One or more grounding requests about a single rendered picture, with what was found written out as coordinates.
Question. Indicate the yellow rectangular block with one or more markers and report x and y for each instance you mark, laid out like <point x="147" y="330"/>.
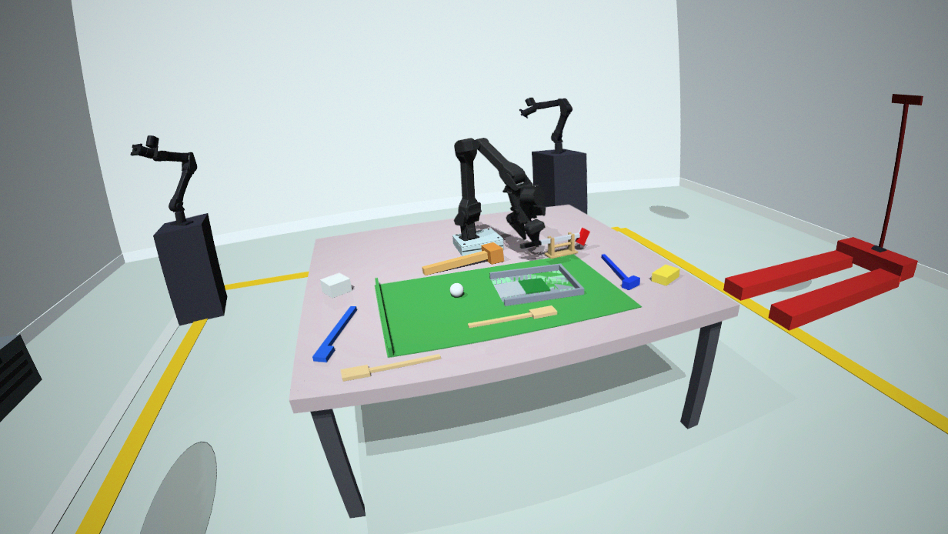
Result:
<point x="665" y="275"/>

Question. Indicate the green flat mat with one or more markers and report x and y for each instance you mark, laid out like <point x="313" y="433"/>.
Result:
<point x="422" y="315"/>

